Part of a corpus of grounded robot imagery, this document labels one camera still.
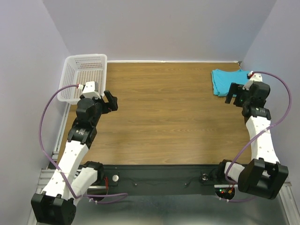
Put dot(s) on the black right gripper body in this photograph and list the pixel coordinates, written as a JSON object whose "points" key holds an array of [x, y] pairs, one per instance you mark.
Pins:
{"points": [[237, 93]]}

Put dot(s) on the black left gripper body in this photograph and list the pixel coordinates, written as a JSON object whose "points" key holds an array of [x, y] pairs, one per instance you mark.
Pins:
{"points": [[104, 103]]}

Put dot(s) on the turquoise blue t shirt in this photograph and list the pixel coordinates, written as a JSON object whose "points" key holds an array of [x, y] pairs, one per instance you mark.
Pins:
{"points": [[222, 80]]}

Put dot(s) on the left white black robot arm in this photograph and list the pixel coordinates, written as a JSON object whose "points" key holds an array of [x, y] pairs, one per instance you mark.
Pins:
{"points": [[57, 202]]}

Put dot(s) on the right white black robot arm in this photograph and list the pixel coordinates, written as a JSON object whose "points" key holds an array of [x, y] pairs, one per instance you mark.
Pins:
{"points": [[264, 175]]}

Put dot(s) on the white perforated plastic basket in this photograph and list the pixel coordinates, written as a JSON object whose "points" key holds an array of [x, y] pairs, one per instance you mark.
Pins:
{"points": [[83, 68]]}

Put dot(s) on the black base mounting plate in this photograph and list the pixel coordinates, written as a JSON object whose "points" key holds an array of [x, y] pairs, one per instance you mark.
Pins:
{"points": [[160, 180]]}

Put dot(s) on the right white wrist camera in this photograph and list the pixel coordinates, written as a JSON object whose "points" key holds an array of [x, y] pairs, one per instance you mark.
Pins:
{"points": [[252, 77]]}

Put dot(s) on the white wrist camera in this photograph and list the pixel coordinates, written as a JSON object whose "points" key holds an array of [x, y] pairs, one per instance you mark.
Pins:
{"points": [[90, 90], [252, 77]]}

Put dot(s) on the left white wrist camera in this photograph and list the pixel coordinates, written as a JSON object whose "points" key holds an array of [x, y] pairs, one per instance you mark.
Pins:
{"points": [[90, 90]]}

